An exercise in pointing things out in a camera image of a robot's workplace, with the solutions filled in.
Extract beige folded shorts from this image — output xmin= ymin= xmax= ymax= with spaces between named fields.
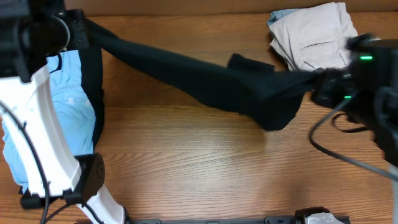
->
xmin=269 ymin=2 xmax=358 ymax=71

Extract black garment under blue one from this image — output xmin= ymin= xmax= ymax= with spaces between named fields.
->
xmin=18 ymin=46 xmax=105 ymax=200

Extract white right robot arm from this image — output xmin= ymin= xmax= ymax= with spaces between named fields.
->
xmin=308 ymin=34 xmax=397 ymax=182

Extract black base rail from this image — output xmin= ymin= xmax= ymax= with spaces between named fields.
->
xmin=130 ymin=215 xmax=295 ymax=224

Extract light blue folded garment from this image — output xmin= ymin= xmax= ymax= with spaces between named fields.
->
xmin=267 ymin=9 xmax=298 ymax=26

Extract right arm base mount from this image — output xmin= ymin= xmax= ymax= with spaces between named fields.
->
xmin=295 ymin=207 xmax=343 ymax=224

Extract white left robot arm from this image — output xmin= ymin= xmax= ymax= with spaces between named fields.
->
xmin=1 ymin=1 xmax=129 ymax=223

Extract black t-shirt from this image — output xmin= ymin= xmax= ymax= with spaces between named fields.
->
xmin=86 ymin=20 xmax=317 ymax=131

